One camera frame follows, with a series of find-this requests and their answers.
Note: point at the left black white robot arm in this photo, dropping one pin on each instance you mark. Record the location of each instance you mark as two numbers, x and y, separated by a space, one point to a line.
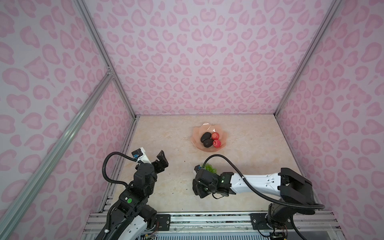
131 216

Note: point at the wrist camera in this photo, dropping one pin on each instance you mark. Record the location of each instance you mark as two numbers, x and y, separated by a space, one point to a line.
140 156
197 168

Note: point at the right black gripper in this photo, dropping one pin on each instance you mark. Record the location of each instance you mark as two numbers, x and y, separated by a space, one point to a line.
197 186

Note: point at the dark fake avocado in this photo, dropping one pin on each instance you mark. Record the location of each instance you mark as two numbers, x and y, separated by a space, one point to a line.
208 143
205 136

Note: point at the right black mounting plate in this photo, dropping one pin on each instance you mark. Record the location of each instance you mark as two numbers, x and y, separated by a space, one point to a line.
259 222

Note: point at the left diagonal aluminium strut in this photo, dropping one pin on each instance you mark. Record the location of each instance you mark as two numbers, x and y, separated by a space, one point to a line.
21 204

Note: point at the pink scalloped fruit bowl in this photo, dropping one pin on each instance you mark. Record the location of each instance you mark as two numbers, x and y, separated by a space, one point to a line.
207 127

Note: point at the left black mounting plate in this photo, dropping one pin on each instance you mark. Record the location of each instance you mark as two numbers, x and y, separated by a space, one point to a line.
163 222

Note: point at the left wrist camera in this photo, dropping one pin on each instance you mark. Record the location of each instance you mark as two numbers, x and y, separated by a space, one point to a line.
140 156

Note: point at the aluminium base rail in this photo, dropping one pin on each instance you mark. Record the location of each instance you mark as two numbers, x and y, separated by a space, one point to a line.
237 226

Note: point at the green fake grape bunch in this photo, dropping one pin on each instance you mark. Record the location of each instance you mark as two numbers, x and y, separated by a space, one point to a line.
210 168

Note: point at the red fake apple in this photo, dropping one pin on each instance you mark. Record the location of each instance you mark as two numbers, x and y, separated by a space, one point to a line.
217 143
215 136

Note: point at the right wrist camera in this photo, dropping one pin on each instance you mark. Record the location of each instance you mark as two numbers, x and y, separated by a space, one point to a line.
197 168

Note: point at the black mounting plate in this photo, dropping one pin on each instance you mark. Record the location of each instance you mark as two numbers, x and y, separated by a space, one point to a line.
259 222
163 222

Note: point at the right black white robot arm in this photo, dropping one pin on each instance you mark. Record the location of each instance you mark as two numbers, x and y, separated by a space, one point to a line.
295 192

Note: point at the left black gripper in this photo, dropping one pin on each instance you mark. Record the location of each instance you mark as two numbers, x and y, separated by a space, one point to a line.
162 160

